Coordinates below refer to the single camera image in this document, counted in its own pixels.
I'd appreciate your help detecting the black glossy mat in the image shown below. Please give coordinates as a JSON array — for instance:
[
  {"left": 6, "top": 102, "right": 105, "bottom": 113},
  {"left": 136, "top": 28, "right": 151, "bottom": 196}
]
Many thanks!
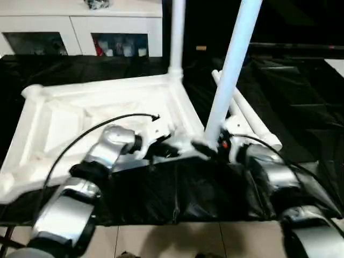
[{"left": 0, "top": 54, "right": 344, "bottom": 226}]

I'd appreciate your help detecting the white plastic table leg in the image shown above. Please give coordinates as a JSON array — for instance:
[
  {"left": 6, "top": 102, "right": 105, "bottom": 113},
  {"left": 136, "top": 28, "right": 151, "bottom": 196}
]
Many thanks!
[
  {"left": 167, "top": 0, "right": 187, "bottom": 82},
  {"left": 211, "top": 69, "right": 243, "bottom": 117},
  {"left": 233, "top": 85, "right": 282, "bottom": 152},
  {"left": 203, "top": 0, "right": 264, "bottom": 149}
]

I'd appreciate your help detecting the black horizontal bar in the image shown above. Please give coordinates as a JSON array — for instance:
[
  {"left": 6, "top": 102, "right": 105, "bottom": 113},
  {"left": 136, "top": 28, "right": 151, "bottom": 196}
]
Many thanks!
[{"left": 249, "top": 42, "right": 344, "bottom": 52}]

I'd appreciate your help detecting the dark object on cabinet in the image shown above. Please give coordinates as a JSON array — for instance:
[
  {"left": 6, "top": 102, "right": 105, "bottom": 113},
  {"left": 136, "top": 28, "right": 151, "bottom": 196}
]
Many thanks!
[{"left": 84, "top": 0, "right": 111, "bottom": 10}]

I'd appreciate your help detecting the black metal table frame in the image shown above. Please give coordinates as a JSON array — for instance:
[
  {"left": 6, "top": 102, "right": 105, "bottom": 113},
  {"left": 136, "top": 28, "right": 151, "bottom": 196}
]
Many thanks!
[{"left": 0, "top": 225, "right": 25, "bottom": 248}]

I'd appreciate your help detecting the white glass-door cabinet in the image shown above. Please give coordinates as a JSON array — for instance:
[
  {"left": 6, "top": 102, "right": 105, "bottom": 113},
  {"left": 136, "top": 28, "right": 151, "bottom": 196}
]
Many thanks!
[{"left": 0, "top": 0, "right": 164, "bottom": 58}]

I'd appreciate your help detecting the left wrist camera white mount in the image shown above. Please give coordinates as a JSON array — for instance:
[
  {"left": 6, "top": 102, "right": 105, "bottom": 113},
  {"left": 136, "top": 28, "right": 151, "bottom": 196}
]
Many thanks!
[{"left": 133, "top": 121, "right": 173, "bottom": 160}]

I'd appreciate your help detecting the black backdrop cloth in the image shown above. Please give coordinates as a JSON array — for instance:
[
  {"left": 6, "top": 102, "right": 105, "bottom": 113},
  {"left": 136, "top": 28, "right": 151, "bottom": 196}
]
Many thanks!
[{"left": 162, "top": 0, "right": 344, "bottom": 59}]

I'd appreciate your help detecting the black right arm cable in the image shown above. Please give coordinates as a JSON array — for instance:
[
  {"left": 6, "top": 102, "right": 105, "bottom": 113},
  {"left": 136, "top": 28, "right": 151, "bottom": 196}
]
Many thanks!
[{"left": 227, "top": 132, "right": 337, "bottom": 211}]

